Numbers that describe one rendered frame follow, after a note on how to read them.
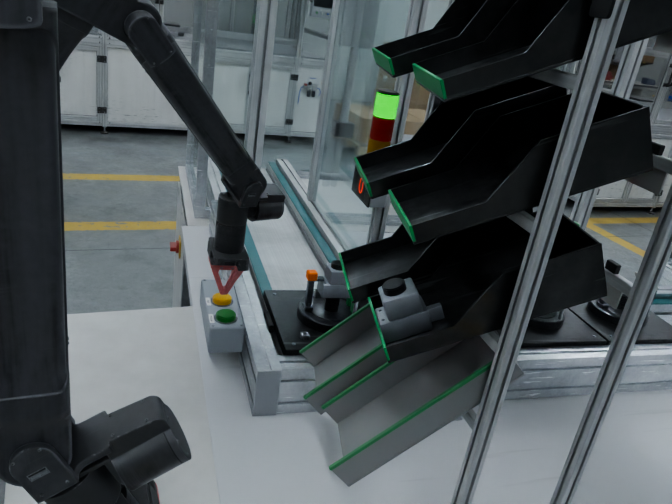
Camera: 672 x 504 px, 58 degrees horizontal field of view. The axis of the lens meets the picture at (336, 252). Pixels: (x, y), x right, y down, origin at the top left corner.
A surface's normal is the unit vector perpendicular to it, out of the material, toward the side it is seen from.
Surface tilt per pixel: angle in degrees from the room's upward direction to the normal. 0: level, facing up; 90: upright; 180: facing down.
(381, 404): 45
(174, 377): 0
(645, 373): 90
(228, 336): 90
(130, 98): 90
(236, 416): 0
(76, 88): 90
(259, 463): 0
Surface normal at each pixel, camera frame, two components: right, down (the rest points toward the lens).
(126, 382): 0.15, -0.91
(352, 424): -0.59, -0.71
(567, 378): 0.27, 0.42
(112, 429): -0.22, -0.83
